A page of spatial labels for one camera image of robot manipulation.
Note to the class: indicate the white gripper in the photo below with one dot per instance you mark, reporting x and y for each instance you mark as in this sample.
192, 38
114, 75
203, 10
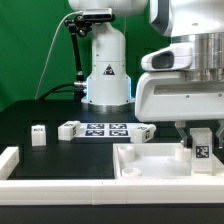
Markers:
167, 92

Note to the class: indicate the white square tabletop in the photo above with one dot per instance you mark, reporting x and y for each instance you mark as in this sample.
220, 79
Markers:
161, 160

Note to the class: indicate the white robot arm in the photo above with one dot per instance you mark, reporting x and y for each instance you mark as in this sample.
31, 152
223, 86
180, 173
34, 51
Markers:
149, 26

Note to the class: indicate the white U-shaped obstacle fence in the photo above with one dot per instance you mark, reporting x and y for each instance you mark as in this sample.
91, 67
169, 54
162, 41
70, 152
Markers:
196, 189

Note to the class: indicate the fiducial marker sheet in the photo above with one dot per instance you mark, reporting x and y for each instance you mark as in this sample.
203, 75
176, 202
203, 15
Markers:
106, 129

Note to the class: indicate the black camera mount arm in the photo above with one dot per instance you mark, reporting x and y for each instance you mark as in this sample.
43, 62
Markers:
78, 28

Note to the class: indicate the grey depth camera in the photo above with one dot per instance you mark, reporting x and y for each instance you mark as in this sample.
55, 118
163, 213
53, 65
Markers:
97, 14

